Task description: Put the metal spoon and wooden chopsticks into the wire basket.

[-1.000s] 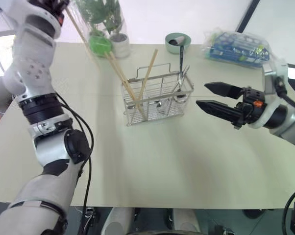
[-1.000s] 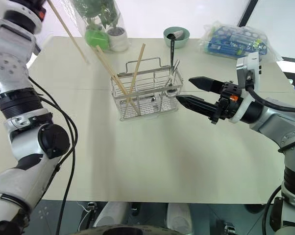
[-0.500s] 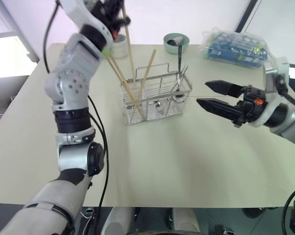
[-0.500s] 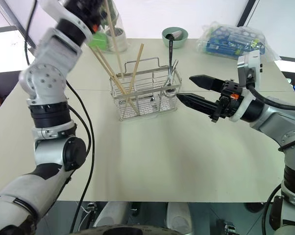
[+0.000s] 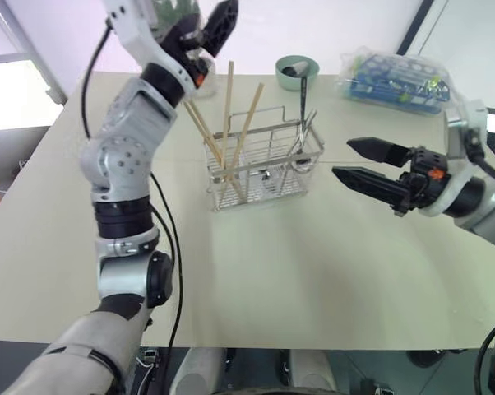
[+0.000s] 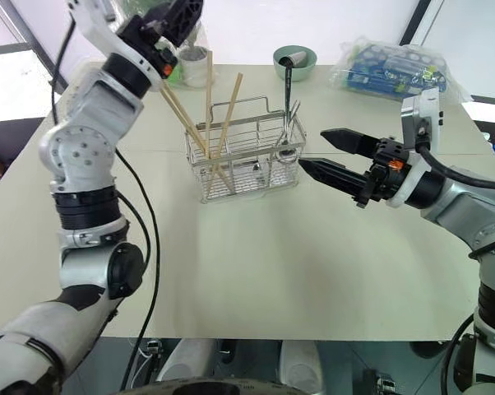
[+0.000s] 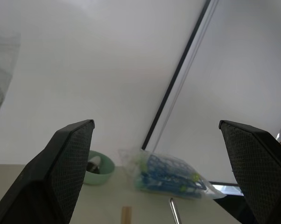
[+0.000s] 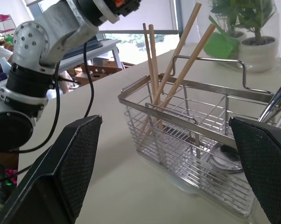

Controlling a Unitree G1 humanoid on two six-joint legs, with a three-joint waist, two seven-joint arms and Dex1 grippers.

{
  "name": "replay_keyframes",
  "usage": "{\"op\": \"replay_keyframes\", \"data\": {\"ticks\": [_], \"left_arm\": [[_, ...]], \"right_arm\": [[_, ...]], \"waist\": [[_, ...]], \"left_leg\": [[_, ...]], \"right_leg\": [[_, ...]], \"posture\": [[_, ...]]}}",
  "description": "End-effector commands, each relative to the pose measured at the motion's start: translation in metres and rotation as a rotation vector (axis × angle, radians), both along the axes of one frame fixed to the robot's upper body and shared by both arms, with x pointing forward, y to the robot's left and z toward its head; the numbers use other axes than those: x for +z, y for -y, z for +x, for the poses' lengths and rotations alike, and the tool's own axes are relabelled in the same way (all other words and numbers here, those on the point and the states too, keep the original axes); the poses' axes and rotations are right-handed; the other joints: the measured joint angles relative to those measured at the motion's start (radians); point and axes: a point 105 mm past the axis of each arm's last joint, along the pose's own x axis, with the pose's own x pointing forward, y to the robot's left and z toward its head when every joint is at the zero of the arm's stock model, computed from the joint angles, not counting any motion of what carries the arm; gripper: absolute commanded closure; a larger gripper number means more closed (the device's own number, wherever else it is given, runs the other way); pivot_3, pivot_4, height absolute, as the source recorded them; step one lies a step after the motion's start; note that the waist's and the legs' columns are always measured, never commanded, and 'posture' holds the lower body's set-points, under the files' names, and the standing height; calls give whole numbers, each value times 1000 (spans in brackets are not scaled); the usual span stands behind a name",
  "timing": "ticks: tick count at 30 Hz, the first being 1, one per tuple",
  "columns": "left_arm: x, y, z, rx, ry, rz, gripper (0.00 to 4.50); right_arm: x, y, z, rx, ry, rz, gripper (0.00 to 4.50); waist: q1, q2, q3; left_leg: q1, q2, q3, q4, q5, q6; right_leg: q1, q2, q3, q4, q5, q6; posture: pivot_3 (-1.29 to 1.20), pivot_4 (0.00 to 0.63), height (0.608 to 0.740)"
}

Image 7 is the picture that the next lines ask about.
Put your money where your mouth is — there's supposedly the wooden chopstick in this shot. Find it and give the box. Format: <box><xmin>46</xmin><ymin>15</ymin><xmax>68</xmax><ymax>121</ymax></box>
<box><xmin>121</xmin><ymin>206</ymin><xmax>133</xmax><ymax>224</ymax></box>

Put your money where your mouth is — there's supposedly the clear bag with blue rack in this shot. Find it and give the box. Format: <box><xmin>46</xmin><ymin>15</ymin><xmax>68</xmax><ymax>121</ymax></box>
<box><xmin>118</xmin><ymin>148</ymin><xmax>225</xmax><ymax>201</ymax></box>

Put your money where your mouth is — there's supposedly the small dark object in bowl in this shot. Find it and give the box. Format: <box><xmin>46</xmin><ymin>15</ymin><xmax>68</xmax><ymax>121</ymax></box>
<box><xmin>87</xmin><ymin>156</ymin><xmax>102</xmax><ymax>175</ymax></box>

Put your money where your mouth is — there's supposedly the black window frame post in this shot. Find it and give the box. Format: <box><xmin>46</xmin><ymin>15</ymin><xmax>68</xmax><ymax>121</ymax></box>
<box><xmin>141</xmin><ymin>0</ymin><xmax>219</xmax><ymax>150</ymax></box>

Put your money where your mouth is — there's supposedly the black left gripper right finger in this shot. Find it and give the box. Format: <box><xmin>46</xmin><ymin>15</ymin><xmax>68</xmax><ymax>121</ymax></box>
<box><xmin>218</xmin><ymin>119</ymin><xmax>281</xmax><ymax>224</ymax></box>

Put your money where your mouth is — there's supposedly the green bowl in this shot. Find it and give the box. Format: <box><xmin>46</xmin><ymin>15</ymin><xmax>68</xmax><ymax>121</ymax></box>
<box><xmin>83</xmin><ymin>150</ymin><xmax>115</xmax><ymax>186</ymax></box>

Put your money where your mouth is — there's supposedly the metal rod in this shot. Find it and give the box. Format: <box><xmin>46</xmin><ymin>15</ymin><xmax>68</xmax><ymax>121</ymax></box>
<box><xmin>169</xmin><ymin>197</ymin><xmax>182</xmax><ymax>224</ymax></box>

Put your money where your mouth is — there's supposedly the clear plastic bag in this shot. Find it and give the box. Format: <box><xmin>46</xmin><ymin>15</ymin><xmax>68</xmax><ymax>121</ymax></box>
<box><xmin>0</xmin><ymin>31</ymin><xmax>21</xmax><ymax>161</ymax></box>

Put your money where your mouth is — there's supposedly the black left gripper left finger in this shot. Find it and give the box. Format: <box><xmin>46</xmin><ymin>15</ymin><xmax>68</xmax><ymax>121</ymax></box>
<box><xmin>0</xmin><ymin>119</ymin><xmax>96</xmax><ymax>224</ymax></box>

